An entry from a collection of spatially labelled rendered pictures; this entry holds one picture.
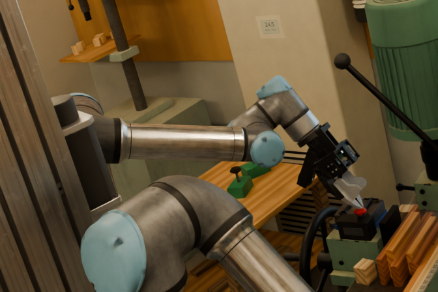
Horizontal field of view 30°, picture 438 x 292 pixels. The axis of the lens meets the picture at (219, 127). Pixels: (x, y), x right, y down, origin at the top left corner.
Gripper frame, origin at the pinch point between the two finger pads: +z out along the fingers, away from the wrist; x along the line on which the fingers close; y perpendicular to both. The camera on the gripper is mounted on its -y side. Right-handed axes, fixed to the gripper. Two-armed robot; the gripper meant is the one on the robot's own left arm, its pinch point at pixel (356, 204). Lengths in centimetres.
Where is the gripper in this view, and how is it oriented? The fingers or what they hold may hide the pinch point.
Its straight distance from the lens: 194.7
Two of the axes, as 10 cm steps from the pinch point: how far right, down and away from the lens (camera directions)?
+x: 5.2, -4.2, 7.4
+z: 6.3, 7.8, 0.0
